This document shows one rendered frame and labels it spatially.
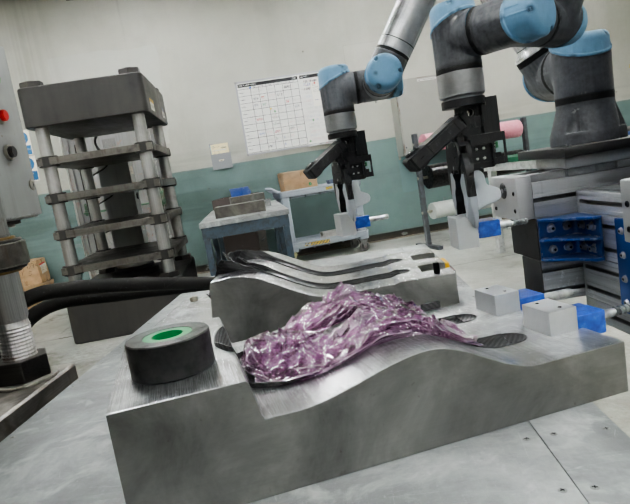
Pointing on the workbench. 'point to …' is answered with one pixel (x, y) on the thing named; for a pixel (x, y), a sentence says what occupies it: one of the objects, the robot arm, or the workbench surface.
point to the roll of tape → (169, 353)
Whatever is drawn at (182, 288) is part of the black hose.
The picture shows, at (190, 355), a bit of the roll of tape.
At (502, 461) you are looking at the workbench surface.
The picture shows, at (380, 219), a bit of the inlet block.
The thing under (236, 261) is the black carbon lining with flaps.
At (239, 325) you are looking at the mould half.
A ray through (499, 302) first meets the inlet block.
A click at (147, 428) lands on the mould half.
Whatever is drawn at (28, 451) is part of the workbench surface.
